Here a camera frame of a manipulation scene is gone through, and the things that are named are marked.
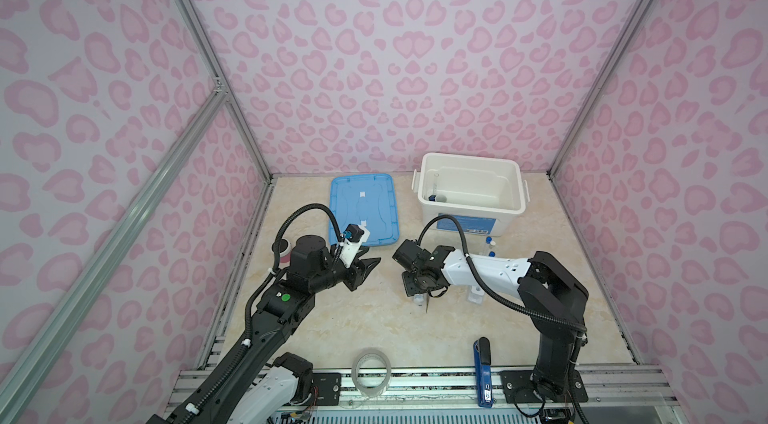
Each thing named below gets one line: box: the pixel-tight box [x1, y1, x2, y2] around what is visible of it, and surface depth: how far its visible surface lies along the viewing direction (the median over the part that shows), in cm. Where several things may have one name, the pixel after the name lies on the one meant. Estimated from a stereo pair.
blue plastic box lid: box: [328, 173, 400, 247], surface depth 113 cm
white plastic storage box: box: [412, 152, 531, 238], surface depth 106 cm
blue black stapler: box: [473, 336, 494, 408], surface depth 75 cm
